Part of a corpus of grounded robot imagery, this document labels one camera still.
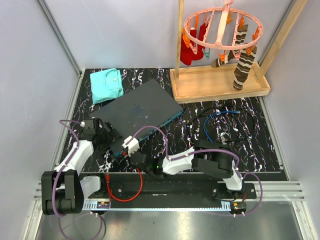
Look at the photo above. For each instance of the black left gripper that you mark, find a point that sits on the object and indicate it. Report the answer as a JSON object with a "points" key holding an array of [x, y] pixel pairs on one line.
{"points": [[111, 136]]}

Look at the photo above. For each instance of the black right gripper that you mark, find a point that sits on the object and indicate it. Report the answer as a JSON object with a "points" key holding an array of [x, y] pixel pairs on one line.
{"points": [[133, 152]]}

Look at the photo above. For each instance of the dark grey network switch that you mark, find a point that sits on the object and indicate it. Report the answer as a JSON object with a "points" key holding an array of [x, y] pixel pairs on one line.
{"points": [[146, 105]]}

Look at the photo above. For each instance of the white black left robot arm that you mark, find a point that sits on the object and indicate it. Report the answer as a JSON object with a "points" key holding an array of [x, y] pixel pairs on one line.
{"points": [[63, 192]]}

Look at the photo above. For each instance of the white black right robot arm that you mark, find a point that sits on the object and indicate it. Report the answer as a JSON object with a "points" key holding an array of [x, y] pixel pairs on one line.
{"points": [[212, 159]]}

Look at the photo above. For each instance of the folded teal cloth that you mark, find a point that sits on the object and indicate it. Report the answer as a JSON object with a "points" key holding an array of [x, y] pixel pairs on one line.
{"points": [[106, 85]]}

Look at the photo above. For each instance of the wooden rack with tray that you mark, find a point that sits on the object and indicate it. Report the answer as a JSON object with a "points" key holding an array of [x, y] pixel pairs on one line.
{"points": [[206, 83]]}

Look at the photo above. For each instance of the red sock left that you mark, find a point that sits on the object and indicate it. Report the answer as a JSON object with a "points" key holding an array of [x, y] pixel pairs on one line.
{"points": [[186, 53]]}

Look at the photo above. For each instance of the red sock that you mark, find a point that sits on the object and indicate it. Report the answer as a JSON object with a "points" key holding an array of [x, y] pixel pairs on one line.
{"points": [[186, 53], [200, 54]]}

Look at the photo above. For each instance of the brown striped sock long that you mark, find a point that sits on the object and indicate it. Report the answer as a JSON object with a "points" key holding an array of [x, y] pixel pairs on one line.
{"points": [[243, 68]]}

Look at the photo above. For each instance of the red sock right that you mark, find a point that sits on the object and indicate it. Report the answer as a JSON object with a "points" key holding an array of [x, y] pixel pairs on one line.
{"points": [[200, 54]]}

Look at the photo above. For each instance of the pink round clip hanger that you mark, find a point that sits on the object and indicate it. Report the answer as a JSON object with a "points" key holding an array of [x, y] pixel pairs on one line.
{"points": [[228, 15]]}

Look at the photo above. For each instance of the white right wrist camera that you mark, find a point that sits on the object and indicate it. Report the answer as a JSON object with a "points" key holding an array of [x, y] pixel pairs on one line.
{"points": [[131, 144]]}

